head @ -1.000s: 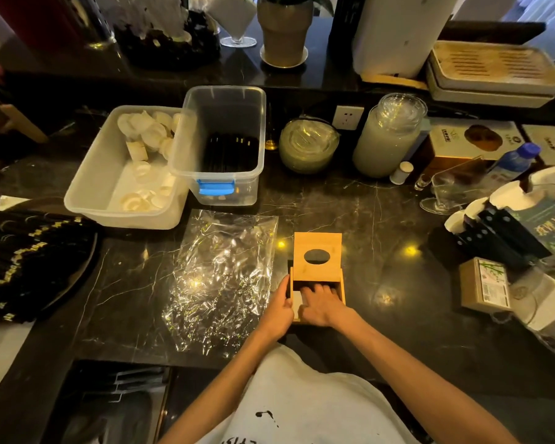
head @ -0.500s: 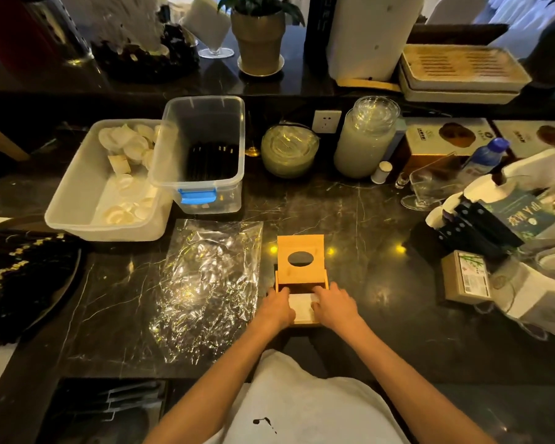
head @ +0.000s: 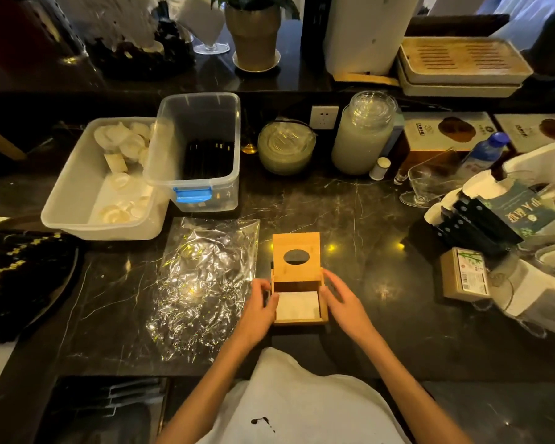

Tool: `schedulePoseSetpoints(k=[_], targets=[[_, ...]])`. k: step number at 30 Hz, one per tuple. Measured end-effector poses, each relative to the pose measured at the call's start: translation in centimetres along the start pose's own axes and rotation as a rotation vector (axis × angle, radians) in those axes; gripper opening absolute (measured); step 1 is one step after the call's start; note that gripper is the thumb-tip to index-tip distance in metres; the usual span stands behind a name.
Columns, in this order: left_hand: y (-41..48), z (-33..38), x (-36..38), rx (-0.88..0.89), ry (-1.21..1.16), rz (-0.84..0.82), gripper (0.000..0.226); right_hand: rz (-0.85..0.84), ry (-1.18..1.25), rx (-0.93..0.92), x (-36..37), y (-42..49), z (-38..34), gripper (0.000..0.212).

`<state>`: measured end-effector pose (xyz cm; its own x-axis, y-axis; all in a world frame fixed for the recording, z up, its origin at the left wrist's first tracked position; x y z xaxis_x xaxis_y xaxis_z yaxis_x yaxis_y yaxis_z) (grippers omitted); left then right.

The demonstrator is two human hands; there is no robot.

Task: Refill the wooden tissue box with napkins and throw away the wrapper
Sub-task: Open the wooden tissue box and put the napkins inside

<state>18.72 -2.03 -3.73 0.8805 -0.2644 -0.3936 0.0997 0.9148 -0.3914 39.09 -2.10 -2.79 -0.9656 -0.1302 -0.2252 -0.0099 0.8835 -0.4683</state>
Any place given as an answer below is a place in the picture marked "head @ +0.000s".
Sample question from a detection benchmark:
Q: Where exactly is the person's right hand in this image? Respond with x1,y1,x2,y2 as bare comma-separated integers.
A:
319,268,378,350

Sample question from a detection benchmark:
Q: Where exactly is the person's left hand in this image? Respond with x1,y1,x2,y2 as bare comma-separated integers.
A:
233,277,281,350

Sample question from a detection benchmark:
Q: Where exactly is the wooden tissue box with lid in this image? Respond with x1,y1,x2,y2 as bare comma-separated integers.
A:
270,232,329,327

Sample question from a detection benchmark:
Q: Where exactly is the person's right forearm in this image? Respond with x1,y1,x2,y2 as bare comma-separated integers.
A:
351,329,473,444

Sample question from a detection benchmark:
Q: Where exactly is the person's left forearm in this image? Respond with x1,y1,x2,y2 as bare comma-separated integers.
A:
156,335,258,444

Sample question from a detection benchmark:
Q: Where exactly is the white napkin stack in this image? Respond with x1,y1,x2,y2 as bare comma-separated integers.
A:
276,291,321,322

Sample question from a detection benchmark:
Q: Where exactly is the clear crinkled plastic wrap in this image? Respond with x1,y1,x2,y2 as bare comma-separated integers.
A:
146,217,261,364

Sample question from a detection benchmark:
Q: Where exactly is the person's white shirt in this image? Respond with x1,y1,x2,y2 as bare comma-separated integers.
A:
198,347,411,444

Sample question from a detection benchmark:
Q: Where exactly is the brown cardboard box white label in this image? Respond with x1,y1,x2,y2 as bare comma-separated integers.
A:
439,247,492,302

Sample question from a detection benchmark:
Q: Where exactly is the small white bottle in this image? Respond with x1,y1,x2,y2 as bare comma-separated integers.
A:
369,157,392,182

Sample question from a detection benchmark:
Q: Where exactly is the clear glass pitcher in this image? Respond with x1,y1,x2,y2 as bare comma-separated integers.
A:
399,149,469,209

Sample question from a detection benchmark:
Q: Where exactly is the round glass bowl with lid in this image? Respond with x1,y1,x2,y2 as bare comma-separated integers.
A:
257,118,317,176

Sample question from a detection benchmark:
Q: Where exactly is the bundle of black sticks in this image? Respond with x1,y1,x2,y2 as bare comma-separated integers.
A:
183,140,235,181

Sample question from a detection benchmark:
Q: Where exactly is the tall glass jar with lid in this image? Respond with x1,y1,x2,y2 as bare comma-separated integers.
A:
331,91,399,176

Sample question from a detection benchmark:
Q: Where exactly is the stack of black packets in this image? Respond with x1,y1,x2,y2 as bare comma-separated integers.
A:
432,195,524,257

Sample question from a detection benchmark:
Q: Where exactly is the white crumpled paper wrapper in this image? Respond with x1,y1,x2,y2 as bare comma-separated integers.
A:
424,170,507,225

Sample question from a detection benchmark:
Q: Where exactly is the clear storage box blue latch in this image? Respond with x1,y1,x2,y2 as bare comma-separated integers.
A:
143,92,241,213

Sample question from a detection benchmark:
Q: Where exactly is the beige box with brown oval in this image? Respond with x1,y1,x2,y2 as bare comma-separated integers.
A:
494,113,555,154
400,112,499,169

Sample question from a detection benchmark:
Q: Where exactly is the clear plastic container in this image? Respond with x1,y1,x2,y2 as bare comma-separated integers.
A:
488,240,555,343

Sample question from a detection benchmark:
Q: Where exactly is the water bottle with blue cap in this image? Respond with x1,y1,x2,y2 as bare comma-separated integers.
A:
457,131,511,181

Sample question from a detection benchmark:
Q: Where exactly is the teal paper packet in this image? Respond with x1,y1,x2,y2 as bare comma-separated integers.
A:
478,179,555,239

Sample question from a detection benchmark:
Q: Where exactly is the pile of white round lids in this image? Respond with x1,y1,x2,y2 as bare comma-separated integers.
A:
93,121,157,224

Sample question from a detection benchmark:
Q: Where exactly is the white plastic bin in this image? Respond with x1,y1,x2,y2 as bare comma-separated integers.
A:
41,117,170,241

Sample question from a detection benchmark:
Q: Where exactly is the white pot saucer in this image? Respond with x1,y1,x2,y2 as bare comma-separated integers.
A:
232,50,281,73

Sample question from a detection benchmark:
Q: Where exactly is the white folded napkin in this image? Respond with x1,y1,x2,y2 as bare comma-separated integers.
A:
502,142,555,186

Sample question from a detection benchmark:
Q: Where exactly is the black patterned cloth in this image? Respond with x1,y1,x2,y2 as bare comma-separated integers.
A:
0,228,82,344

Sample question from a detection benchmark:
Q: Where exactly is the tan plant pot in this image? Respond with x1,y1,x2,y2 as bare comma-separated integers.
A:
224,4,282,71

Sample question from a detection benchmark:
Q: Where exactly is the wooden slatted tea tray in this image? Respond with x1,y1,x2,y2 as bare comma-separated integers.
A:
396,37,534,98

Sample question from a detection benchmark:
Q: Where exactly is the black decorative ornament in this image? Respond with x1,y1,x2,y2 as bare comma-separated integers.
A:
87,1,196,81

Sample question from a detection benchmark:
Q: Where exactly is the stemmed glass with white napkin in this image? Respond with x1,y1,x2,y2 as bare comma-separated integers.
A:
175,0,231,55

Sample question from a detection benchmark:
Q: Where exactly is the green potted plant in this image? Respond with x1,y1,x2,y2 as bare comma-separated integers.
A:
210,0,301,20

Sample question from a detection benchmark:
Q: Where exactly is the white wall socket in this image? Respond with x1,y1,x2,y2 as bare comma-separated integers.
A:
309,105,339,130

